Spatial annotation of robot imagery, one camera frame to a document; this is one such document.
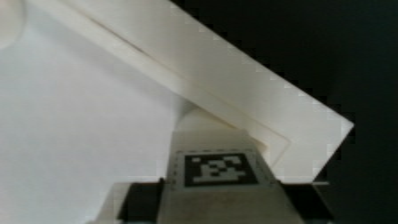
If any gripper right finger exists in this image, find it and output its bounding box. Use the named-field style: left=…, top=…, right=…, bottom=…
left=277, top=181, right=343, bottom=224

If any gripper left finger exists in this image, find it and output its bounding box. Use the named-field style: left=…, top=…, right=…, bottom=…
left=87, top=179, right=165, bottom=224

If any white table leg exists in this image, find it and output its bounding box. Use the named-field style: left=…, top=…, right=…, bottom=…
left=158, top=109, right=304, bottom=224

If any white square tabletop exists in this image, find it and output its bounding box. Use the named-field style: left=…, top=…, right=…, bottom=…
left=0, top=0, right=352, bottom=224

